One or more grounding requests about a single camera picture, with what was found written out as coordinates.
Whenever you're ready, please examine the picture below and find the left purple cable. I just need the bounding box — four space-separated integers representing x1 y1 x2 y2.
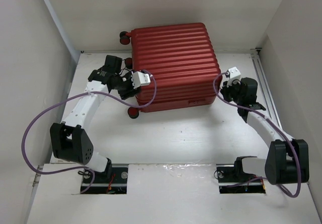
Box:
21 69 158 194

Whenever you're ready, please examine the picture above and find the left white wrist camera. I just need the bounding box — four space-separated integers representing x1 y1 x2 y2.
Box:
131 71 151 89

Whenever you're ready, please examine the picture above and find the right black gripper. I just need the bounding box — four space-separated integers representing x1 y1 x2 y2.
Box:
219 79 243 104

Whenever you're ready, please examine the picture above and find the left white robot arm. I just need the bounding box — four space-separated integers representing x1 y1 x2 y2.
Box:
50 55 150 182

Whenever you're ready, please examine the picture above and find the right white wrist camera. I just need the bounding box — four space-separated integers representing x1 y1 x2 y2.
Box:
226 66 241 87

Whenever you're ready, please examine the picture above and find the right aluminium frame rail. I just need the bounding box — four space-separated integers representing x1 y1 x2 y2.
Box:
251 49 282 130

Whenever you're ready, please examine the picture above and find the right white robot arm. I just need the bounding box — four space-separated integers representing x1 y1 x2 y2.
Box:
220 77 309 185

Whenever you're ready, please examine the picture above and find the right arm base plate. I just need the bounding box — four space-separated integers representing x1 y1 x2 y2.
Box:
213 165 266 194

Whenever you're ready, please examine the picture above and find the red suitcase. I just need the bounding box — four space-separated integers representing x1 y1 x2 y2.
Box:
119 23 221 119

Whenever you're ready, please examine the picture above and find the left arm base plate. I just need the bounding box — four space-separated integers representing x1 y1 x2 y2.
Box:
78 165 128 195

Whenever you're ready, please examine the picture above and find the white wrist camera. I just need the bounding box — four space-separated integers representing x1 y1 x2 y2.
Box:
226 66 241 87
131 71 151 89

